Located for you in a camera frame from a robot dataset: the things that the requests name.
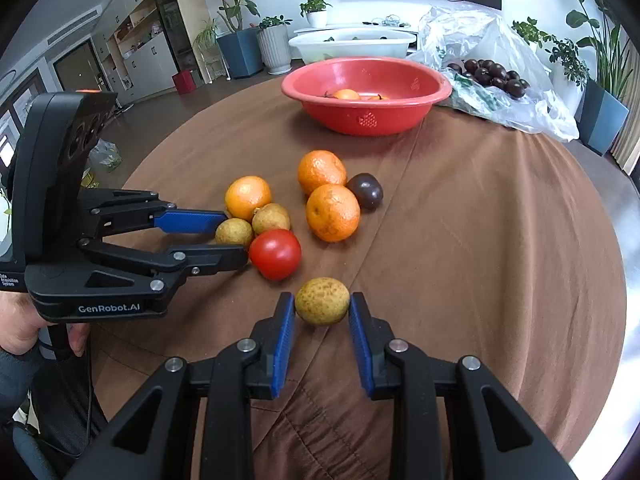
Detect brown wooden door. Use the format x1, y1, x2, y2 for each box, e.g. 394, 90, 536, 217
52, 40, 108, 93

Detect white wall cabinet unit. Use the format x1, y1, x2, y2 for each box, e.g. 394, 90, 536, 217
92, 0, 176, 106

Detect person's left forearm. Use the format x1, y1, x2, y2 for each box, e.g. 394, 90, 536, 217
0, 345, 46, 426

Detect large-leaf plant in blue pot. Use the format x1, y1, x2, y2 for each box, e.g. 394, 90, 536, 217
537, 0, 631, 156

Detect bushy plant in tall white pot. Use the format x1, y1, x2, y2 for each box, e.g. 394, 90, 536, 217
545, 35, 591, 91

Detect white television cabinet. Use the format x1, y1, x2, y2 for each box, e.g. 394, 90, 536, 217
292, 21, 426, 36

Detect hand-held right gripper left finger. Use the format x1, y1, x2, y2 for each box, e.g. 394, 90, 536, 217
65, 291, 297, 480

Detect green printed plastic bag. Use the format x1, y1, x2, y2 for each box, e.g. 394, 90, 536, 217
440, 72, 506, 116

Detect white plastic basin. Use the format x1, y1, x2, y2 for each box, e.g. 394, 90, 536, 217
288, 27, 417, 64

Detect small red box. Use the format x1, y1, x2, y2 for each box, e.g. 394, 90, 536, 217
172, 70, 201, 95

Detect clear plastic bag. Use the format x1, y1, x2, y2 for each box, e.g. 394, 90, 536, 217
407, 2, 580, 143

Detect tall tree in blue pot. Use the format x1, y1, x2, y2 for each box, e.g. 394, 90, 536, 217
180, 0, 264, 80

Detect beige curtain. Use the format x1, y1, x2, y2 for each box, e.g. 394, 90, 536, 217
611, 115, 640, 176

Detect plastic bag on floor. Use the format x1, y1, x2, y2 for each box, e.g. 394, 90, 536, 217
89, 139, 123, 173

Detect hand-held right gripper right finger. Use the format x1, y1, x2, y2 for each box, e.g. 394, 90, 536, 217
348, 291, 581, 480

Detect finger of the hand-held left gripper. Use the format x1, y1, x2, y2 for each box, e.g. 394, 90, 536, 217
80, 187, 229, 241
77, 237, 250, 295

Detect dark glass display cabinet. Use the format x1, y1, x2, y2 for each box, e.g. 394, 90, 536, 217
145, 0, 201, 76

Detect plant in ribbed white pot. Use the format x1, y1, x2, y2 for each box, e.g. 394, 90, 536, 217
256, 15, 293, 75

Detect ceiling air vent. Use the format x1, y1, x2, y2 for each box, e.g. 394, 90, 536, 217
45, 7, 103, 46

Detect yellow-brown round fruit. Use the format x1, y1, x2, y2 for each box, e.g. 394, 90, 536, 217
215, 217, 255, 250
251, 203, 292, 237
294, 277, 351, 326

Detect large red tomato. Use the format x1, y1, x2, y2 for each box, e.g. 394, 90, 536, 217
248, 229, 303, 282

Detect red plastic basin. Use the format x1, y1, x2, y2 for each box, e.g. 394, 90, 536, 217
280, 56, 453, 137

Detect spider plant on stand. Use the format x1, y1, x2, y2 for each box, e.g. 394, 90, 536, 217
192, 19, 226, 81

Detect pile of dark plums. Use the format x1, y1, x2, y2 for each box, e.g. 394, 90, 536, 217
446, 58, 531, 98

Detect dark purple plum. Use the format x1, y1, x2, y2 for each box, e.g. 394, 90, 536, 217
346, 172, 385, 211

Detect person's left hand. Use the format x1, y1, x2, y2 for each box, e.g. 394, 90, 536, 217
0, 290, 92, 358

